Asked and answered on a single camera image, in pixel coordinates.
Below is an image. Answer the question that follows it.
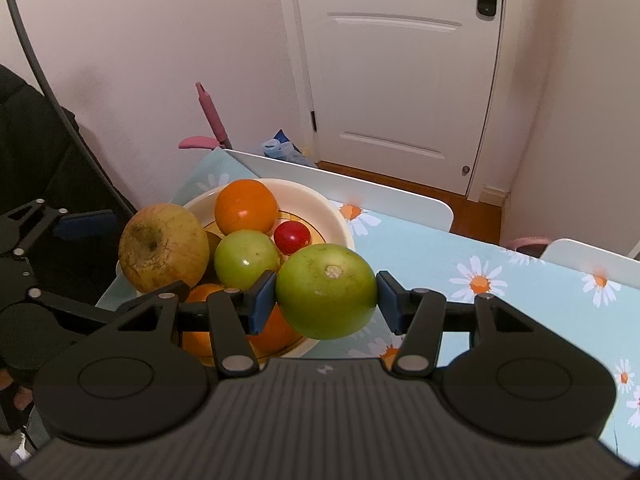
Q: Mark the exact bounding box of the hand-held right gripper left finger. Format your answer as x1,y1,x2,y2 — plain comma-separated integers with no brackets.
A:
117,270,277,378

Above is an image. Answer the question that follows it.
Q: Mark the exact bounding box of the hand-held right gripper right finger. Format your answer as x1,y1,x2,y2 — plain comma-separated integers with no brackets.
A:
376,271,538,377

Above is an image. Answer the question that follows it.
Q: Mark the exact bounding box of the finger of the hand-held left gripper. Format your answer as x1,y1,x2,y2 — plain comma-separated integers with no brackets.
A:
27,286,120,326
0,199,117,258

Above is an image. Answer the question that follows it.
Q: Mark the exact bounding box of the small orange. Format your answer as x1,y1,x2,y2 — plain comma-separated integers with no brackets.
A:
215,179,279,235
247,305,306,357

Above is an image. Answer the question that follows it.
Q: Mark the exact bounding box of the green apple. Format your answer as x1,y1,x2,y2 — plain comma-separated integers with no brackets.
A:
275,243,377,341
214,229,281,291

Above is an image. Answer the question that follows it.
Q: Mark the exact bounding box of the brown kiwi with green sticker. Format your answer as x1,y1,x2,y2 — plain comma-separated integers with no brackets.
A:
205,230,224,283

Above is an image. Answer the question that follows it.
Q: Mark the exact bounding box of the large orange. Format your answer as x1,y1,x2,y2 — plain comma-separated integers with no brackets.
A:
181,283,227,367

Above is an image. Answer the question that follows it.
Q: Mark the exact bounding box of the brownish yellow apple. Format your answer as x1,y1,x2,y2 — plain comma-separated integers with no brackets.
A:
118,203,211,295

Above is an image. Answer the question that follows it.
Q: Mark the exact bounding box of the white oval dish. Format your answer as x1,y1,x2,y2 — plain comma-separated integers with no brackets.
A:
116,178,355,359

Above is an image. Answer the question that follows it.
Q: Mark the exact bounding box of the blue daisy print tablecloth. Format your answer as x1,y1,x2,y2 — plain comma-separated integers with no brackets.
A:
95,149,640,456

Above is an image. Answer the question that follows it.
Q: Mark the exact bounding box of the red cherry tomato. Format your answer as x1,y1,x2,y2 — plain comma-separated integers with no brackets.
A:
273,220,311,255

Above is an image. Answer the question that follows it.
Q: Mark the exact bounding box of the black padded jacket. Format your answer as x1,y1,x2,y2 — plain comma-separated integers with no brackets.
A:
0,64,137,301

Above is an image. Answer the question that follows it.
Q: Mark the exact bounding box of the white chair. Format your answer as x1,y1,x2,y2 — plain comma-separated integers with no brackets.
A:
220,148,454,233
540,238,640,267

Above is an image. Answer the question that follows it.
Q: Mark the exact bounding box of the pink plastic basin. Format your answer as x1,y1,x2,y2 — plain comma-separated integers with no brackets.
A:
509,235,552,259

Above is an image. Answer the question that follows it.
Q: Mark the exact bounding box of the blue plastic bag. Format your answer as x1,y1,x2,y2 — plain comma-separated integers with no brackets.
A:
250,130,318,170

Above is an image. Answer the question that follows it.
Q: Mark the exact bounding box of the pink plastic tool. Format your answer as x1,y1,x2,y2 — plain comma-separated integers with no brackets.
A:
178,81,234,152

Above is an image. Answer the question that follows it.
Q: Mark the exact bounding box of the grey metal pole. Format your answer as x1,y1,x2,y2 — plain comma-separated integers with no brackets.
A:
0,0,137,213

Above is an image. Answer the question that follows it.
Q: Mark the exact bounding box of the white panel door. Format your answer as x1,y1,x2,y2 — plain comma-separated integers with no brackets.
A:
287,0,506,201

